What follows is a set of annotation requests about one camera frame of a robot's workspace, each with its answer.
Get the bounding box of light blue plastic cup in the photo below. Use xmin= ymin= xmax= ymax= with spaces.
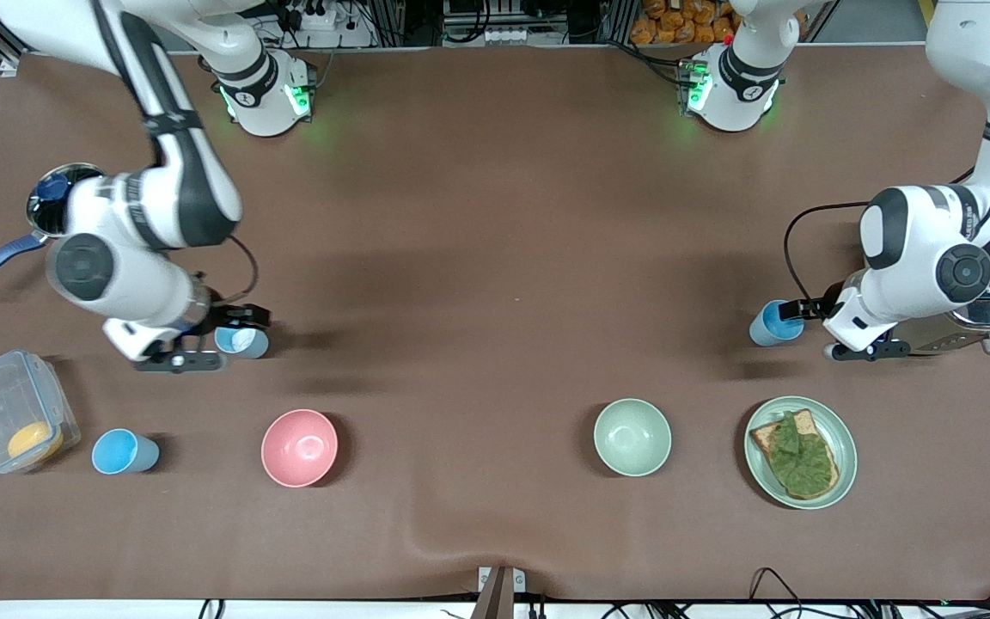
xmin=214 ymin=325 xmax=271 ymax=360
xmin=749 ymin=299 xmax=806 ymax=348
xmin=91 ymin=428 xmax=161 ymax=475

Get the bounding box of pale green plate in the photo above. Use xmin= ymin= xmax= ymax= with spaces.
xmin=744 ymin=395 xmax=858 ymax=511

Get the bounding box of toast slice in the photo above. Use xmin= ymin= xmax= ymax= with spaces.
xmin=750 ymin=409 xmax=840 ymax=500

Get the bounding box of pink bowl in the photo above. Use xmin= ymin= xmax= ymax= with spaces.
xmin=260 ymin=408 xmax=339 ymax=488

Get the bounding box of green lettuce leaf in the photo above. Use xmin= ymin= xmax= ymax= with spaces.
xmin=770 ymin=412 xmax=836 ymax=496

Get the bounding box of orange round food piece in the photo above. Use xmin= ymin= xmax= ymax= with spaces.
xmin=7 ymin=421 xmax=64 ymax=466

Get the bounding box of pale green bowl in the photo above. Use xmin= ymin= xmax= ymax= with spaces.
xmin=593 ymin=398 xmax=673 ymax=477

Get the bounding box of white power strip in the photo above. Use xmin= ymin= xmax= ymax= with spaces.
xmin=284 ymin=0 xmax=343 ymax=32

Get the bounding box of bag of orange buns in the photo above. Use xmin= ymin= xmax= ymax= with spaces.
xmin=630 ymin=0 xmax=741 ymax=46

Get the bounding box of white connector strip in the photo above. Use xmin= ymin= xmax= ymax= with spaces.
xmin=442 ymin=28 xmax=571 ymax=46

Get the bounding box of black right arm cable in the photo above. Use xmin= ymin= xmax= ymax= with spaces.
xmin=203 ymin=234 xmax=260 ymax=308

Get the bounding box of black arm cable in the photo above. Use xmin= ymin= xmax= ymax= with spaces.
xmin=783 ymin=201 xmax=876 ymax=302
xmin=203 ymin=234 xmax=260 ymax=308

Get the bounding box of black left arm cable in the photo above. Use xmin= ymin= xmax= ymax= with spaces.
xmin=783 ymin=201 xmax=876 ymax=302

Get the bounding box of black looped cable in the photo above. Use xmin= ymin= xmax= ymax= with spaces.
xmin=749 ymin=567 xmax=805 ymax=619

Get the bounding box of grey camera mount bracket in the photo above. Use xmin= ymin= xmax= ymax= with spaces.
xmin=478 ymin=566 xmax=528 ymax=619

